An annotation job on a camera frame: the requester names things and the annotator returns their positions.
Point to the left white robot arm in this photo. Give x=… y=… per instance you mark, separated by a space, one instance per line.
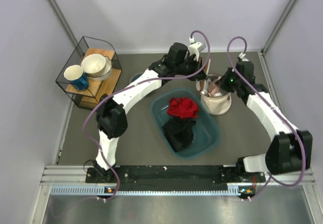
x=111 y=114

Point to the pink bra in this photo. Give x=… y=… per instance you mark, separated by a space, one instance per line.
x=213 y=89

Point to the grey cable duct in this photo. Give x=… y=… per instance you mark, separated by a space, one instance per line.
x=230 y=190

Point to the cream cylindrical laundry bag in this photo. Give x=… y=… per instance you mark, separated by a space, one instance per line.
x=213 y=105

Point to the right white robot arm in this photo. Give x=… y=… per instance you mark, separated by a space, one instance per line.
x=290 y=148

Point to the black garment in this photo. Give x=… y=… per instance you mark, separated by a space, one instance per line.
x=179 y=133

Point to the cream ceramic bowl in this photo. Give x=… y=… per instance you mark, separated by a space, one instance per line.
x=94 y=65

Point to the red garment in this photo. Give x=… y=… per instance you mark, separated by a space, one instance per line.
x=183 y=107

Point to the black wire rack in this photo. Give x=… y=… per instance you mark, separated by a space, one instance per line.
x=90 y=97

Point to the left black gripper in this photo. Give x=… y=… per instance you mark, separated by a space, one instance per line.
x=197 y=63

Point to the teal plastic basin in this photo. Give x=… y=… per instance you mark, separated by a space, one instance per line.
x=207 y=134

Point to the blue mug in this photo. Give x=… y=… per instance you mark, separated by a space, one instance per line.
x=76 y=77

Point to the blue bowl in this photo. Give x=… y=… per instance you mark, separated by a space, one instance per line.
x=135 y=77

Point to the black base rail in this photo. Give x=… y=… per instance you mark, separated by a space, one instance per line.
x=182 y=177

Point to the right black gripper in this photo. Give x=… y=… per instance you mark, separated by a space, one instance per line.
x=222 y=80

